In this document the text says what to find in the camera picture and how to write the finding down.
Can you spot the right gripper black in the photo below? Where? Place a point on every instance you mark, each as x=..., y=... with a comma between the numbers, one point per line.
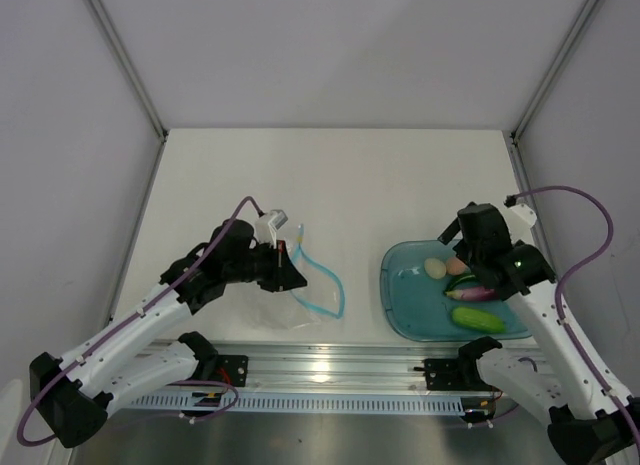
x=452, y=230

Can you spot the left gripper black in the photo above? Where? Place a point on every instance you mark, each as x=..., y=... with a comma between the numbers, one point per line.
x=284, y=274

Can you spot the pink egg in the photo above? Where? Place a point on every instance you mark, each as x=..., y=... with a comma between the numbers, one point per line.
x=455, y=267

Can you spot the clear zip top bag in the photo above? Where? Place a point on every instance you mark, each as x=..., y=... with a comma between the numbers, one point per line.
x=322, y=302

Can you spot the white egg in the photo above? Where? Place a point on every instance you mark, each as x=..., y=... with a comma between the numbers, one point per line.
x=435, y=268

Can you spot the green chili pepper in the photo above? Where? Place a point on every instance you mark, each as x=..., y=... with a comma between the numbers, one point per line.
x=458, y=280

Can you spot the purple eggplant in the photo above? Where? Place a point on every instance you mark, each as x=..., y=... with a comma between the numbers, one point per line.
x=473, y=294

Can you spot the green cucumber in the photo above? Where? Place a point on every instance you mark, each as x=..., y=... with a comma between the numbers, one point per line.
x=478, y=320

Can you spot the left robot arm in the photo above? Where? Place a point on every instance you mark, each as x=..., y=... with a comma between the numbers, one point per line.
x=76, y=393

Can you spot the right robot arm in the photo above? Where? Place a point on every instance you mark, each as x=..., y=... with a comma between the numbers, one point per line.
x=588, y=413

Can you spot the teal plastic tray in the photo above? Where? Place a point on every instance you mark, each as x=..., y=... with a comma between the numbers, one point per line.
x=417, y=308

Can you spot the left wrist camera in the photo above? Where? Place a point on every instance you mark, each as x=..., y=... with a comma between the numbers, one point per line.
x=268, y=225

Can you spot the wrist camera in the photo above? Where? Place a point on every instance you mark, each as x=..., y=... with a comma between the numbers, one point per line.
x=519, y=216
x=268, y=225

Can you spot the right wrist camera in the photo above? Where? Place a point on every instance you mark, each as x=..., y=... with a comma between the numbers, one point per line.
x=519, y=216

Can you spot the right frame post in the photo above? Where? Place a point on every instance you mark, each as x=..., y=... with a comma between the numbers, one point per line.
x=572, y=38

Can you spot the frame post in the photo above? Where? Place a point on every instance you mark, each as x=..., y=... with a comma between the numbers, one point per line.
x=572, y=38
x=113, y=40

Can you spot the aluminium rail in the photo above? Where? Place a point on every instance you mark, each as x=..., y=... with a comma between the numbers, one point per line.
x=326, y=368

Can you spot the white slotted cable duct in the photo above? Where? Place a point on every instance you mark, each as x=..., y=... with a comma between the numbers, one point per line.
x=199, y=402

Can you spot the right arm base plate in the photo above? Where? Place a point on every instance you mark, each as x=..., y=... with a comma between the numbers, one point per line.
x=447, y=374

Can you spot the left frame post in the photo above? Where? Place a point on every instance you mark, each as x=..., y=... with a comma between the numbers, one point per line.
x=113, y=40

